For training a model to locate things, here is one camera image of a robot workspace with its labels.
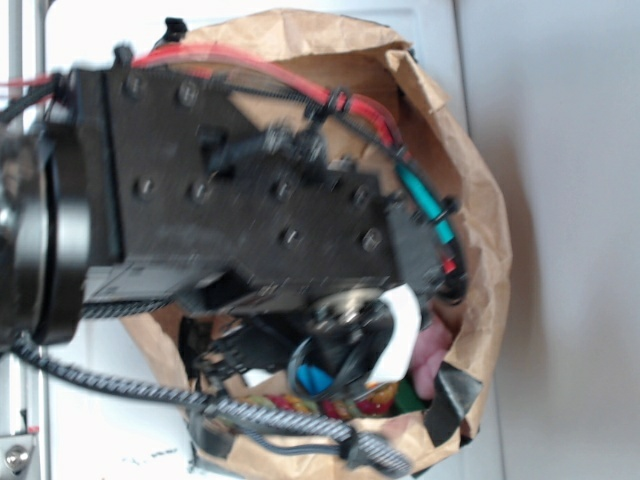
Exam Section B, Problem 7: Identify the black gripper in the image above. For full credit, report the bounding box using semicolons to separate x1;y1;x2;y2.
58;68;443;318

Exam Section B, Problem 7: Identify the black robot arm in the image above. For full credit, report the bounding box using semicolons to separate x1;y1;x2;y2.
1;67;448;346

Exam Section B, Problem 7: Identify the teal cable sleeve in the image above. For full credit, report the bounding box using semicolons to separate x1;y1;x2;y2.
394;162;456;246

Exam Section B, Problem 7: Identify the blue rectangular block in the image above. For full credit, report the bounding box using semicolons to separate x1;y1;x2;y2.
296;364;334;397

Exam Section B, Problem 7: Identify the pink plush toy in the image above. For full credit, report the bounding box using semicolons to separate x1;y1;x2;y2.
409;315;453;400

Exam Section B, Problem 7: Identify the aluminium extrusion rail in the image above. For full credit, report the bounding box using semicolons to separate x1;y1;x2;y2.
1;1;51;479

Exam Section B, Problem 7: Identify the black white braided cable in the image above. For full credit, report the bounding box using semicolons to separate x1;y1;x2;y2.
9;329;414;476

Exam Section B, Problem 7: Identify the red cable bundle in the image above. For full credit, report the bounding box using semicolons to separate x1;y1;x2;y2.
0;42;416;166

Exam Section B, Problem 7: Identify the red yellow braided rope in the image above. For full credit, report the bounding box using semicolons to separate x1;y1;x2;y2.
319;382;401;419

